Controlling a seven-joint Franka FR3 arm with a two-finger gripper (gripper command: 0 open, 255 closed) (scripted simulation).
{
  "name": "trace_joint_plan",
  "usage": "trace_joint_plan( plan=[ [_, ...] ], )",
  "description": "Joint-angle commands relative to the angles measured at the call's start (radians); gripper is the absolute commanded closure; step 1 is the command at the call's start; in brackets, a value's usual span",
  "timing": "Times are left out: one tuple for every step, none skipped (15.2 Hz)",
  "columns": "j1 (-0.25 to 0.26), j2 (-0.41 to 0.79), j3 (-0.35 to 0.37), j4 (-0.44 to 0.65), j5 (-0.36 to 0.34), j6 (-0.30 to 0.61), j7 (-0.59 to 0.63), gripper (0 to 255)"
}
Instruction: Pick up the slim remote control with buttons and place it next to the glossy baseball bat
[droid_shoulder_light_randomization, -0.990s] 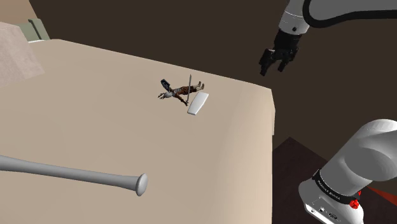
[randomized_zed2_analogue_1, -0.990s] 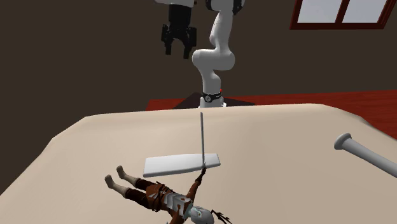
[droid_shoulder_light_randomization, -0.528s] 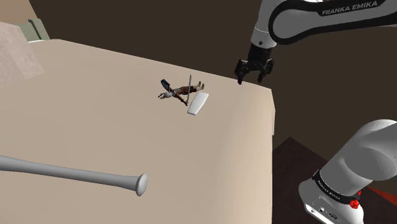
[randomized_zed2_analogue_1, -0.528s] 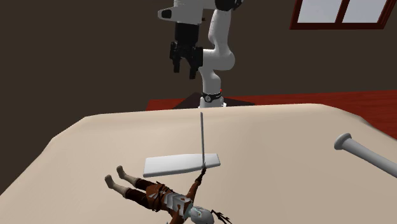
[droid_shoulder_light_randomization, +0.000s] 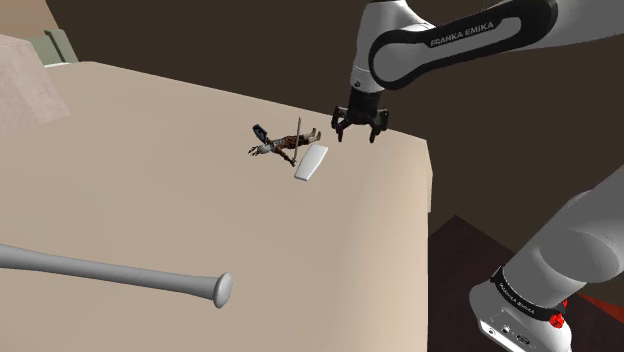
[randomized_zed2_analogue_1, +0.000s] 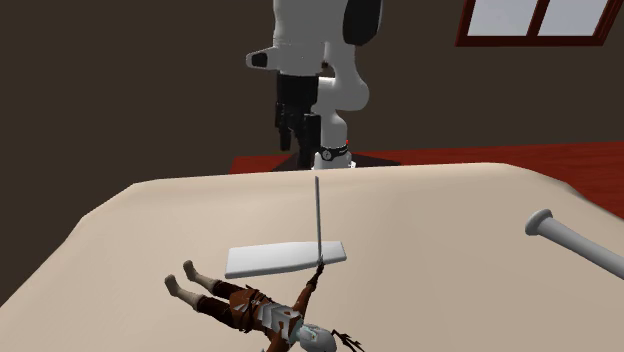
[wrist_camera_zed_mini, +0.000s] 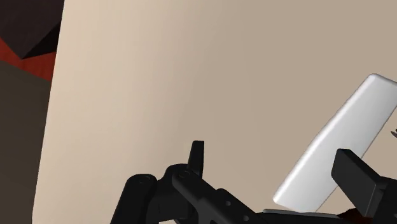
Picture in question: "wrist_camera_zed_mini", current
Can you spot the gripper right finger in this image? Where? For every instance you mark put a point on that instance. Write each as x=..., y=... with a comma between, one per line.
x=356, y=173

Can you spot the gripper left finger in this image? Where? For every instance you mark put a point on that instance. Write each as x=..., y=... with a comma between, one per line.
x=192, y=189

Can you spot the white flat rectangular slab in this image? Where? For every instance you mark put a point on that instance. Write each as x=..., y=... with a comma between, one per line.
x=338, y=139

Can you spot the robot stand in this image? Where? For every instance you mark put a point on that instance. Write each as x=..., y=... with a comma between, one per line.
x=28, y=24

